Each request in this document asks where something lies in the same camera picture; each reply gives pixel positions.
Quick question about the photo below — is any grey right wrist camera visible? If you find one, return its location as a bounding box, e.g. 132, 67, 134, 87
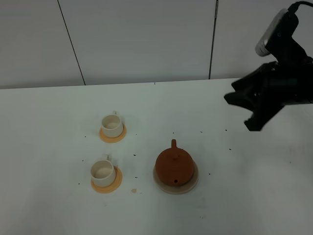
255, 8, 299, 57

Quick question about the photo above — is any orange far coaster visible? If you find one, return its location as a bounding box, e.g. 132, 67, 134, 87
98, 124, 127, 143

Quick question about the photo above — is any orange coaster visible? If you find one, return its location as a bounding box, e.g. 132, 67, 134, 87
98, 124, 127, 143
90, 166, 122, 193

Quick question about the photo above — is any brown clay teapot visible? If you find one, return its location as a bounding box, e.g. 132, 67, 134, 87
155, 139, 195, 187

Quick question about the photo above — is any orange near coaster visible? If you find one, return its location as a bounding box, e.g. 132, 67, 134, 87
90, 166, 122, 193

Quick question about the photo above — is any white near teacup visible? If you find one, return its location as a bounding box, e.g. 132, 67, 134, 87
90, 154, 116, 188

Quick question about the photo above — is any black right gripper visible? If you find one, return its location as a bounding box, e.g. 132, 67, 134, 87
224, 34, 313, 132

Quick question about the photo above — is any white teacup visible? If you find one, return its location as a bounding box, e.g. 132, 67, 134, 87
101, 111, 124, 138
90, 154, 116, 188

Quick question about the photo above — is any white far teacup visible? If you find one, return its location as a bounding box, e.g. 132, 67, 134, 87
101, 111, 124, 138

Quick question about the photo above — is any beige teapot saucer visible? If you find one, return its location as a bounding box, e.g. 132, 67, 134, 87
153, 162, 200, 195

